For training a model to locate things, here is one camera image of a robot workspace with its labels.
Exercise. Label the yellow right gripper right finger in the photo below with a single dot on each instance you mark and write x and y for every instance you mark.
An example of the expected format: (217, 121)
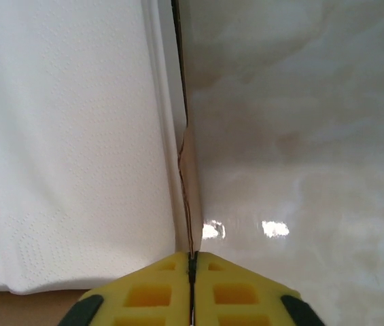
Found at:
(239, 295)

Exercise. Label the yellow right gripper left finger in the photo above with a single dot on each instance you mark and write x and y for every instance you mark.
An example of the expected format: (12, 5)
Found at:
(151, 295)

